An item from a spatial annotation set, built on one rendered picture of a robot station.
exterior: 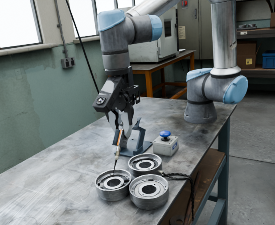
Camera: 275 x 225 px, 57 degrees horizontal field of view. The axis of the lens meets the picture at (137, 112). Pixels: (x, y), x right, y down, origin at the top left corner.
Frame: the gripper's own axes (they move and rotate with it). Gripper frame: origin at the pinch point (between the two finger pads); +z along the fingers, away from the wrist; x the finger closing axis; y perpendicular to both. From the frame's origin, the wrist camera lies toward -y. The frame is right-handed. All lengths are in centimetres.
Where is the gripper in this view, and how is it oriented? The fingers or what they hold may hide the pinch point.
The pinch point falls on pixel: (121, 135)
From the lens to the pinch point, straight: 77.8
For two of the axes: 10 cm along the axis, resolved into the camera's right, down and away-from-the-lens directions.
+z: 1.0, 9.4, 3.3
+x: -8.6, -0.9, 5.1
